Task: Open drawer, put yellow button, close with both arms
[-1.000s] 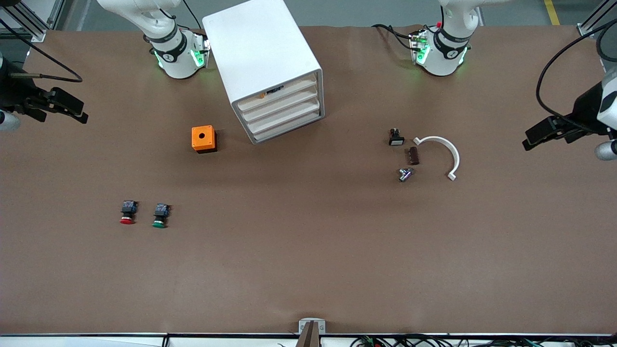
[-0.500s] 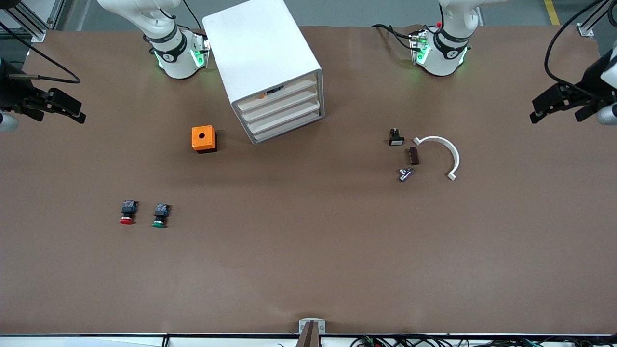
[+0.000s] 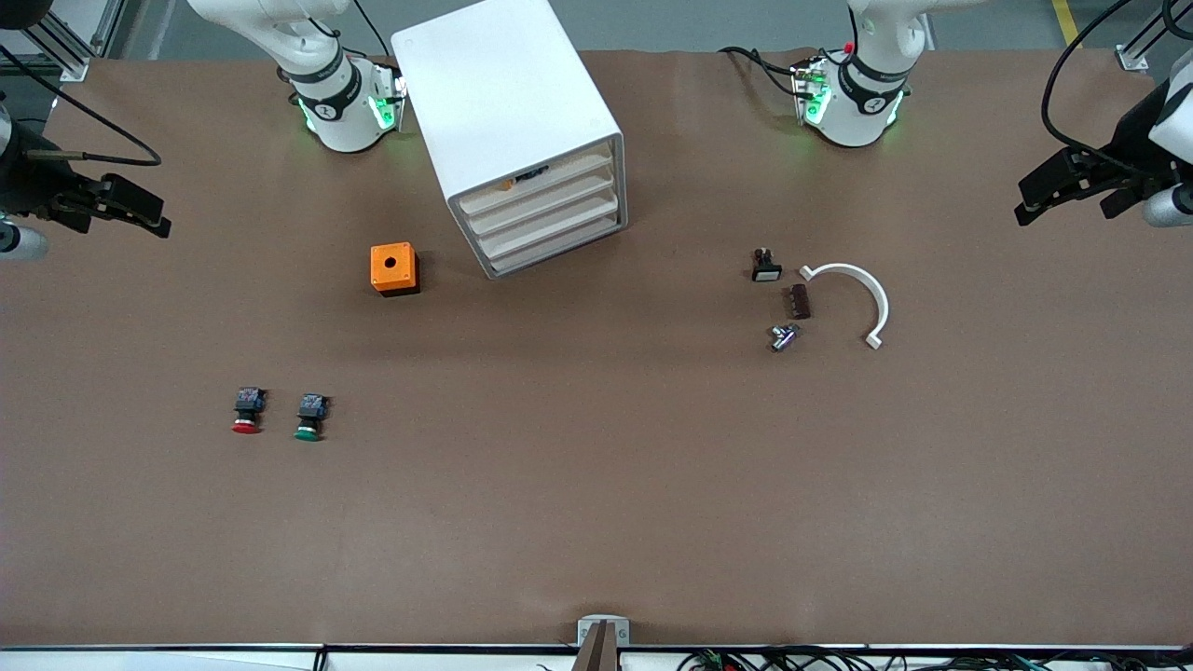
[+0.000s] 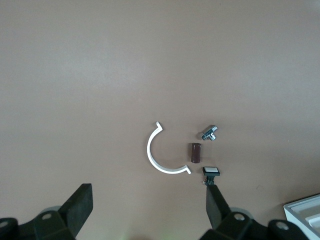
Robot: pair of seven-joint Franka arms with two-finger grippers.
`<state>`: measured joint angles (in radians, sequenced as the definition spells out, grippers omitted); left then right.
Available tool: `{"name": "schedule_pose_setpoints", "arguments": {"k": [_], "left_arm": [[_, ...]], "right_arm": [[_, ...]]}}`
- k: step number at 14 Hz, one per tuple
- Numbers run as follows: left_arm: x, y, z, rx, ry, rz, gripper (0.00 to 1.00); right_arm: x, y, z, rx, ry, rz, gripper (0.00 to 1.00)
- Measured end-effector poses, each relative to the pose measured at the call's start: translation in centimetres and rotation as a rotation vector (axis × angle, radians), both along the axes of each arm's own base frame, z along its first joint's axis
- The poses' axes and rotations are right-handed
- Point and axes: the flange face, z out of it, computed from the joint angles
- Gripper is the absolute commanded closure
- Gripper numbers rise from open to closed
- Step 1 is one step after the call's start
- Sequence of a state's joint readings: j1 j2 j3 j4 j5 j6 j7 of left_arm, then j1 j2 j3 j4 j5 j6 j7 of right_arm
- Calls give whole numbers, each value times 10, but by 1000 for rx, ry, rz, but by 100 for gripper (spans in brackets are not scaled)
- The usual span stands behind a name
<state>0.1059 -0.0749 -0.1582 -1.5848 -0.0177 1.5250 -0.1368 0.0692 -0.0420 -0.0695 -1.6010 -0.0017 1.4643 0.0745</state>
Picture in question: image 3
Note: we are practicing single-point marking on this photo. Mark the brown camera mount post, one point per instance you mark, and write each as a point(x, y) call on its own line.
point(596, 654)

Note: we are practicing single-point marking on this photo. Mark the black switch with white face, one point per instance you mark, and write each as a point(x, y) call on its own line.
point(766, 268)

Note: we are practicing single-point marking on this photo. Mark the green mushroom push button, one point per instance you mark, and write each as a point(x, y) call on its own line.
point(310, 417)

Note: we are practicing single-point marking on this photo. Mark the small silver connector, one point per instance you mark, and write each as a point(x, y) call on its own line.
point(783, 337)

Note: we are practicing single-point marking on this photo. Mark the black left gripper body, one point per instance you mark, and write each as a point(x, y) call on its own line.
point(1126, 149)

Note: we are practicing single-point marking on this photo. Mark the brown terminal block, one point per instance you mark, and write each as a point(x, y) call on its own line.
point(797, 302)

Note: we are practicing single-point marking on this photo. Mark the white curved plastic bracket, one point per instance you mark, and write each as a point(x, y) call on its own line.
point(876, 298)

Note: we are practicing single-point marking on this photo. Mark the yellow mushroom push button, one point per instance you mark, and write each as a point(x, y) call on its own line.
point(531, 176)

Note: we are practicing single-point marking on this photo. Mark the orange button enclosure box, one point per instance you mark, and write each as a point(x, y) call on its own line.
point(391, 266)

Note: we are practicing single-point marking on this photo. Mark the red mushroom push button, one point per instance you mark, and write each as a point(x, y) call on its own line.
point(248, 410)

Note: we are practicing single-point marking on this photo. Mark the grey metal table bracket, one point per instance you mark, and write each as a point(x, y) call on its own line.
point(589, 634)

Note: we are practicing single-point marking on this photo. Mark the aluminium frame profile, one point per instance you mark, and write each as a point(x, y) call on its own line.
point(1132, 58)
point(75, 65)

